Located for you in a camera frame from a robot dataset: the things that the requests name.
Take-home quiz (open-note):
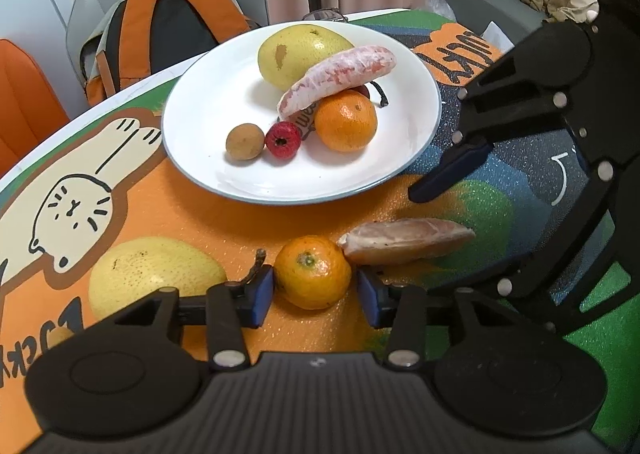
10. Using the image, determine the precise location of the red apple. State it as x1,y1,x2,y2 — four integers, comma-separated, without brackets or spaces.
350,81,390,108

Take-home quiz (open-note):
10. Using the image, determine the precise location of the yellow pear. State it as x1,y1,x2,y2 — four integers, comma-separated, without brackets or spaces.
88,236,228,322
257,26,356,90

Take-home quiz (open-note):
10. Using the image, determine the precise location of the orange and black backpack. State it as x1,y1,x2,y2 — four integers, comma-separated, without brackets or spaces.
80,0,253,107

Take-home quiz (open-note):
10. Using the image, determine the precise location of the crumpled white plastic bag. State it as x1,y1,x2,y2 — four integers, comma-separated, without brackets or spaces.
425,0,457,22

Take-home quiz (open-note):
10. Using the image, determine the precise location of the mandarin orange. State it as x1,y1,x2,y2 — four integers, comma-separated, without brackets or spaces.
274,235,352,311
314,90,378,153

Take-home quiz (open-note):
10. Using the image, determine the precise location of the peeled pomelo segment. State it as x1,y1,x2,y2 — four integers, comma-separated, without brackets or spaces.
336,218,476,265
276,46,397,117

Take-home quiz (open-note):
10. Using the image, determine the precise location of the small red fruit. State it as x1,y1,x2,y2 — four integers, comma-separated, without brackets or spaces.
264,121,304,158

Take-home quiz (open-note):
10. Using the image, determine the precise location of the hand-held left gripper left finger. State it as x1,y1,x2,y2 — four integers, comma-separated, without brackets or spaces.
112,265,276,369

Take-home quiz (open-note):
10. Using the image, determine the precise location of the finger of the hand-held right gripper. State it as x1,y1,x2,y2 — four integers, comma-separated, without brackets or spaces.
480,119,624,302
407,22,601,203

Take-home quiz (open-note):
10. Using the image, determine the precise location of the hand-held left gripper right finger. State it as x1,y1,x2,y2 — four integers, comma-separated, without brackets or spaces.
356,268,521,369

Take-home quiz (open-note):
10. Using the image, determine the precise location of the orange chair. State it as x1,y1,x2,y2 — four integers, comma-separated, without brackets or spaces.
0,38,71,179

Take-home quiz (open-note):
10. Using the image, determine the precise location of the white plate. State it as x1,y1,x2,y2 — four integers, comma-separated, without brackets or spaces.
161,22,442,205

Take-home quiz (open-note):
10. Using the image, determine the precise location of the brown twig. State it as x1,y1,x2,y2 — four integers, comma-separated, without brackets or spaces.
244,249,271,285

